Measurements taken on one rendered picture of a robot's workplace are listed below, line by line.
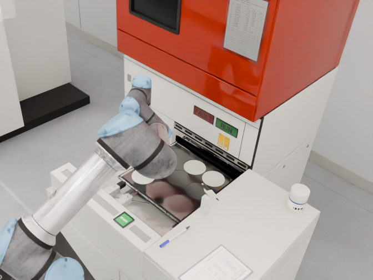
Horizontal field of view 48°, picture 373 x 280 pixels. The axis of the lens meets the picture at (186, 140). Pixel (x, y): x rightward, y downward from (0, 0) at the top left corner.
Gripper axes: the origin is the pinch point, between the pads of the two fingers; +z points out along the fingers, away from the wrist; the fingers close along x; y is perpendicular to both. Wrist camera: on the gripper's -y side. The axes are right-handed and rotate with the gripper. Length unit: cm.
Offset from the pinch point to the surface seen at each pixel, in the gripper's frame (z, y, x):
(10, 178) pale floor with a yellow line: 101, 97, -85
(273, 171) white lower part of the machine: 20, -64, -11
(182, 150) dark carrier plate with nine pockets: 9.2, -17.3, -11.5
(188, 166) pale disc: 9.0, -19.7, 0.0
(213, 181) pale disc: 8.9, -29.9, 9.4
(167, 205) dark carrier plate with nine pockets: 8.9, -9.6, 23.5
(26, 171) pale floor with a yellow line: 101, 87, -93
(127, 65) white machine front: -14, 11, -49
